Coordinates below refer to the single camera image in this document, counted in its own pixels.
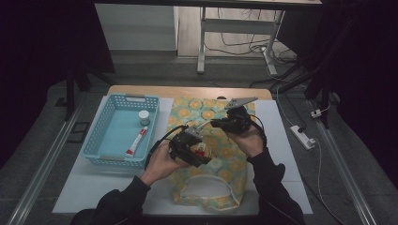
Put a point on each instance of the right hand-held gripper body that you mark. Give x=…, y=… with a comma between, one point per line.
x=239, y=120

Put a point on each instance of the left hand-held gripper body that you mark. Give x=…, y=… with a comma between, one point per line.
x=183, y=145

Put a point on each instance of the orange print cloth bag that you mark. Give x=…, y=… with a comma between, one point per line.
x=225, y=175

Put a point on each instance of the white and red tube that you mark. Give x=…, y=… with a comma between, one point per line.
x=136, y=142

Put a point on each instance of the small white jar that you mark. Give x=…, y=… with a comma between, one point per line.
x=144, y=117

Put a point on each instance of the light blue plastic basket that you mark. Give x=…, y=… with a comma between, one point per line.
x=123, y=134

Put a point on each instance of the person's right hand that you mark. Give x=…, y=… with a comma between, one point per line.
x=248, y=142

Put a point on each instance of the person's left hand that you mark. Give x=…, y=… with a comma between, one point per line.
x=161, y=164

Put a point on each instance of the white table mat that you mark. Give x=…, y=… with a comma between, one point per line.
x=275, y=150

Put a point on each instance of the white power strip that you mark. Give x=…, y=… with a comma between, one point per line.
x=302, y=137

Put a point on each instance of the small white adapter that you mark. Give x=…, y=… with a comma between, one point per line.
x=316, y=113

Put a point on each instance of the black metal stand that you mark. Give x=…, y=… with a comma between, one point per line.
x=70, y=93
x=322, y=87

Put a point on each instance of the white-legged desk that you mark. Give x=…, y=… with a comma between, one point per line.
x=237, y=25

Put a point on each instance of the black floor plate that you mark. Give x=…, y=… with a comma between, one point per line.
x=79, y=132

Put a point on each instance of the white panel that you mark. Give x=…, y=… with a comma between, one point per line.
x=134, y=26

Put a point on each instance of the aluminium floor rail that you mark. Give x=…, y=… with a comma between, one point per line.
x=40, y=168
x=344, y=168

